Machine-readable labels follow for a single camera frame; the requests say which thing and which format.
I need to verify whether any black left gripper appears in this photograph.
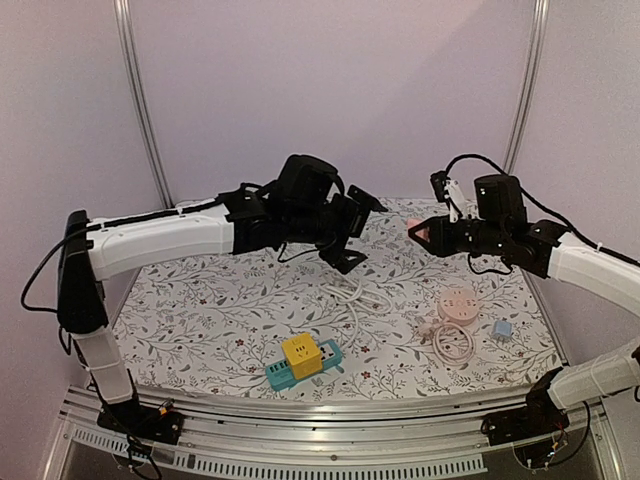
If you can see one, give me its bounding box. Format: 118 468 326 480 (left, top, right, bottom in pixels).
286 184 387 274

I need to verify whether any pink cube charger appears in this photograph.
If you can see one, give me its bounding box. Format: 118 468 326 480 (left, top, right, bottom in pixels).
407 218 430 242

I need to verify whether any yellow cube socket adapter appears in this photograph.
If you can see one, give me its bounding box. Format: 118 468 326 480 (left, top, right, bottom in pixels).
281 332 323 380

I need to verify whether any teal power strip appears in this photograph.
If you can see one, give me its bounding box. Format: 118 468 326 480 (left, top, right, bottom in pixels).
265 340 343 392

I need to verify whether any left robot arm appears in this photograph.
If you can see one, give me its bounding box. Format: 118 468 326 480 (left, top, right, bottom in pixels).
49 154 385 434

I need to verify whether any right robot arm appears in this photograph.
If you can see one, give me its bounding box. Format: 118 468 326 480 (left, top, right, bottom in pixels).
408 155 639 436

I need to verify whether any round pink socket hub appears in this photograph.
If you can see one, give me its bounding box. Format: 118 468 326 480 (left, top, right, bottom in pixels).
437 288 480 327

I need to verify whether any light blue cube charger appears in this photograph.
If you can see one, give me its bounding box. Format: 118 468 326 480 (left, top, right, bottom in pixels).
491 320 513 342

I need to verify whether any floral patterned table mat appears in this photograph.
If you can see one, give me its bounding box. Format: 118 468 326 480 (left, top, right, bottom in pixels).
114 199 564 403

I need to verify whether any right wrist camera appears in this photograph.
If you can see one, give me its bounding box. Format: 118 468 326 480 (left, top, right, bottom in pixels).
430 171 467 223

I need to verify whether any white power strip cable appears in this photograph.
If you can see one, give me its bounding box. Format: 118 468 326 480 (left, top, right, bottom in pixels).
319 274 394 351

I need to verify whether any aluminium front rail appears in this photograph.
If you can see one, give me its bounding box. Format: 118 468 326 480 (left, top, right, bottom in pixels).
39 384 626 480

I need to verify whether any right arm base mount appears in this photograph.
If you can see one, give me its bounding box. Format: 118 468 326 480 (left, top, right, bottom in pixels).
480 406 569 446

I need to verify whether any right aluminium frame post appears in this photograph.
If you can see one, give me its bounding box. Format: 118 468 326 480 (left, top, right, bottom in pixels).
503 0 550 174

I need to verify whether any aluminium frame post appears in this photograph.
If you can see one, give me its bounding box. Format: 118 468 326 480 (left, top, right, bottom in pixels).
113 0 174 208
503 0 550 174

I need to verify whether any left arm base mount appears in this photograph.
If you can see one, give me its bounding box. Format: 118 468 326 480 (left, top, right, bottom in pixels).
97 399 185 445

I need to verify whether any left aluminium frame post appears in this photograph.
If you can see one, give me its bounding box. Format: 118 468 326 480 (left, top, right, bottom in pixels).
113 0 174 208

